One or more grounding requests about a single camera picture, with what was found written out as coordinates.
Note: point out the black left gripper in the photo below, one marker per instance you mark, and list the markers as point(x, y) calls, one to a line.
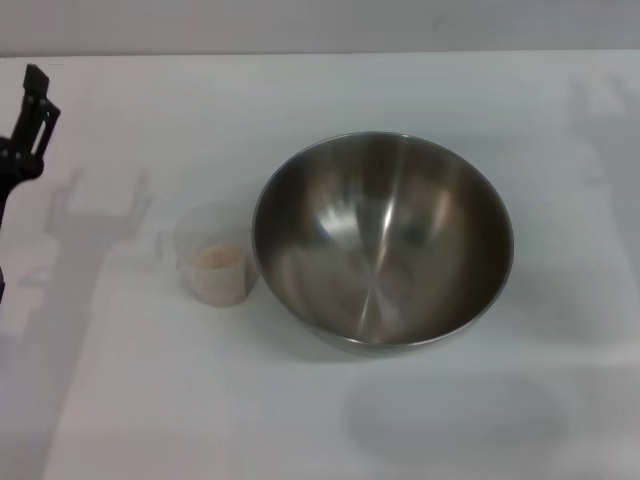
point(7, 175)

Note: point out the white rice grains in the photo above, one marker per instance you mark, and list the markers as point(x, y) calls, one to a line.
point(220, 260)

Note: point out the clear plastic measuring cup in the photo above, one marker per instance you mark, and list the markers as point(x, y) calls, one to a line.
point(220, 285)

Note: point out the stainless steel mixing bowl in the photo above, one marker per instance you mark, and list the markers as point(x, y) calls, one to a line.
point(385, 250)

